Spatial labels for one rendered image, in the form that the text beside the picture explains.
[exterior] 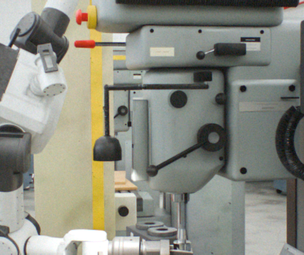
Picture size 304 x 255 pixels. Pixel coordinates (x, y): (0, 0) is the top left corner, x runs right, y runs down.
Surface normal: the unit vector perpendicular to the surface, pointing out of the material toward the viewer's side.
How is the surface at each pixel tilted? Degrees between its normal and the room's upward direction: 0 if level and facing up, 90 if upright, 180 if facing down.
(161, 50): 90
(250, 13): 90
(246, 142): 90
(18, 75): 58
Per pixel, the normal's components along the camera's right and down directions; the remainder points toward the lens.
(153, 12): 0.21, 0.05
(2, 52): 0.47, -0.50
